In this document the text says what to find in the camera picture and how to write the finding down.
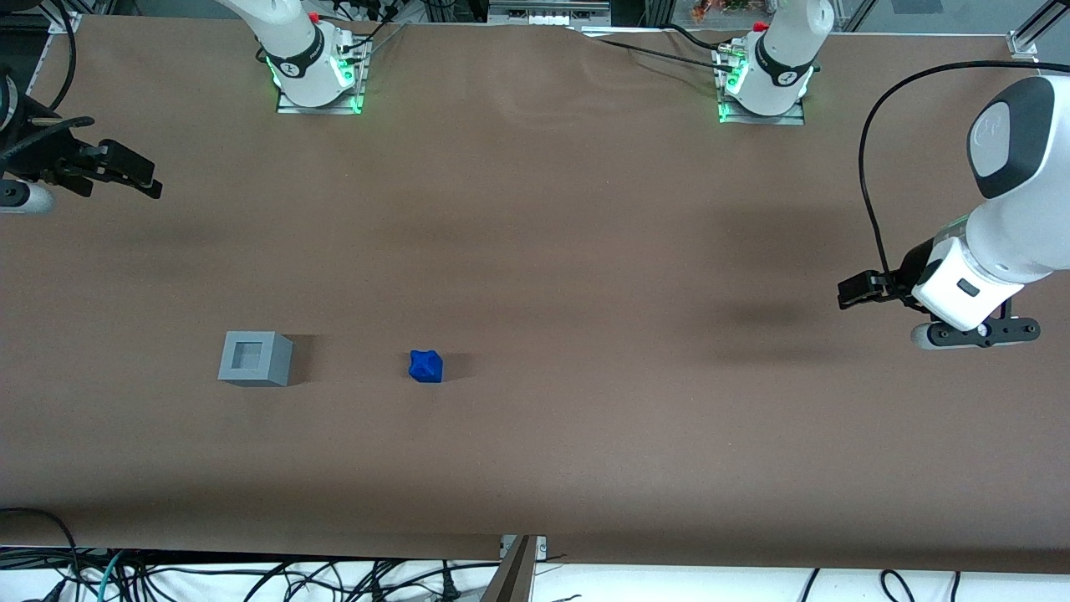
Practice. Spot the aluminium profile post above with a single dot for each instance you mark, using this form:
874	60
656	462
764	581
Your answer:
514	577

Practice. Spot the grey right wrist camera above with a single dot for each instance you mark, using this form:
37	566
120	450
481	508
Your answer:
29	199

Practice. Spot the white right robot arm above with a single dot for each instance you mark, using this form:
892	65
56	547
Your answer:
292	42

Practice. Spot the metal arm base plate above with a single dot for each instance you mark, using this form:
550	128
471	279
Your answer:
794	117
288	107

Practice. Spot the gray square base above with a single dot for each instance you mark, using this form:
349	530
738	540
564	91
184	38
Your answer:
251	372

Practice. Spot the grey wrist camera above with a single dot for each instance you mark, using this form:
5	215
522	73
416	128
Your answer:
29	199
924	336

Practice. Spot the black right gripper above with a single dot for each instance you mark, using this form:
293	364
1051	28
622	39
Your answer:
43	155

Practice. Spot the blue plastic part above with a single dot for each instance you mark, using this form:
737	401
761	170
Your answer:
425	366

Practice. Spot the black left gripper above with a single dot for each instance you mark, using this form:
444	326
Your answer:
913	269

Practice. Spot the aluminium frame corner bracket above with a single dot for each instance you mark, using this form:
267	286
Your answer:
1024	42

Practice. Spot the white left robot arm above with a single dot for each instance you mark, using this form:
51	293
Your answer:
1016	226

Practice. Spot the brown table cover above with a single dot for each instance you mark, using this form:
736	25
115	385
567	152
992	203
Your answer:
585	251

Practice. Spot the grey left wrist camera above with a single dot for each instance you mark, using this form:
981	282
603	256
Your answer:
924	336

